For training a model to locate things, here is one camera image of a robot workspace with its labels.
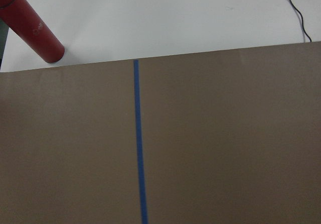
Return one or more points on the red bottle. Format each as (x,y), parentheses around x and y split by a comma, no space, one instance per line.
(20,16)

